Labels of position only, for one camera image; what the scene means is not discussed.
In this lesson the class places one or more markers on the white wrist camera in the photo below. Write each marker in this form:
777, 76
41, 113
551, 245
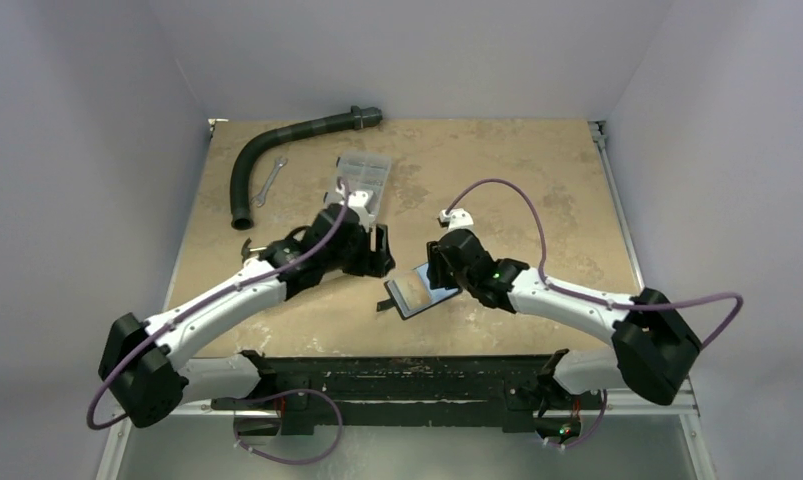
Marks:
364, 203
455, 219

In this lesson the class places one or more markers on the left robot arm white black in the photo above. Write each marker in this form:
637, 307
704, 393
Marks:
144, 364

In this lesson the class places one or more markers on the black leather card holder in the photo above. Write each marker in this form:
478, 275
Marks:
410, 293

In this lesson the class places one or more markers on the silver wrench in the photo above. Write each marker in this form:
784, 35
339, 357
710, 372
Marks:
259, 199

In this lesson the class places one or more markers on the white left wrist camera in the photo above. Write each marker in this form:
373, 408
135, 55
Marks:
364, 203

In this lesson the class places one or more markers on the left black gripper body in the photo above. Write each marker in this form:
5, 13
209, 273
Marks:
358, 259

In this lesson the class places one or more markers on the clear plastic screw box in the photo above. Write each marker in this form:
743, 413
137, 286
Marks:
363, 171

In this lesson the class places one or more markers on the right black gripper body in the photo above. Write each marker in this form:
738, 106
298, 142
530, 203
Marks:
440, 262

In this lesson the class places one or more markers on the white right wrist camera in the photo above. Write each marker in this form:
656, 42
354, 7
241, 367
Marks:
455, 219

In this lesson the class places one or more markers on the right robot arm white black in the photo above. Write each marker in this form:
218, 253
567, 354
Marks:
652, 348

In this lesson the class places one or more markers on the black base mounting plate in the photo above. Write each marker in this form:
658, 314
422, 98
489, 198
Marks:
521, 398

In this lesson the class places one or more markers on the small black hammer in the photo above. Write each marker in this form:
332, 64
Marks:
249, 252

